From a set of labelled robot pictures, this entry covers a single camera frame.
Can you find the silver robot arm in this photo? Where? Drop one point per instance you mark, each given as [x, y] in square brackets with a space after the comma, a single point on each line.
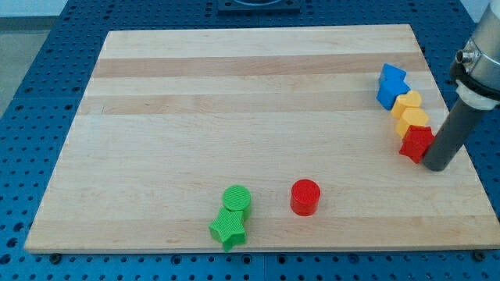
[475, 69]

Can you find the green star block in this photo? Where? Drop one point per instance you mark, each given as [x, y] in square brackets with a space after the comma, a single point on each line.
[228, 229]

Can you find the red star block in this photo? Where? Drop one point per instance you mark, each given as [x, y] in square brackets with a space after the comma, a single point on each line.
[416, 142]

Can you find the green cylinder block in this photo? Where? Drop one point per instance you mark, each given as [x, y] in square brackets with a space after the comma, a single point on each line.
[238, 198]

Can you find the wooden board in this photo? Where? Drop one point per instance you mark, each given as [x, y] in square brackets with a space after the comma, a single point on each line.
[171, 118]

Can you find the red cylinder block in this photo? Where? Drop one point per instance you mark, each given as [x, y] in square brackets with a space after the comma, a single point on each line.
[305, 197]

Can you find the blue pentagon block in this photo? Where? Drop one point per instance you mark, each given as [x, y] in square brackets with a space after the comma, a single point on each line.
[389, 90]

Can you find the blue cube block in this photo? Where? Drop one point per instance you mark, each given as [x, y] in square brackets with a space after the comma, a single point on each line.
[390, 72]

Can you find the yellow hexagon block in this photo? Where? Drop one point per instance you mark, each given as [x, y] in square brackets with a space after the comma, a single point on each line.
[411, 116]

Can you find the yellow heart block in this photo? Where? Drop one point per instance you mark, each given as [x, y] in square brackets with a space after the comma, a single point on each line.
[412, 99]

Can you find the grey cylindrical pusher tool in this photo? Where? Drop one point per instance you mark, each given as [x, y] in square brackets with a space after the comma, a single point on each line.
[459, 124]

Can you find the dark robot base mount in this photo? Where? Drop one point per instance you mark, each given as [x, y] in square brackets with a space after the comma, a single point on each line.
[259, 6]

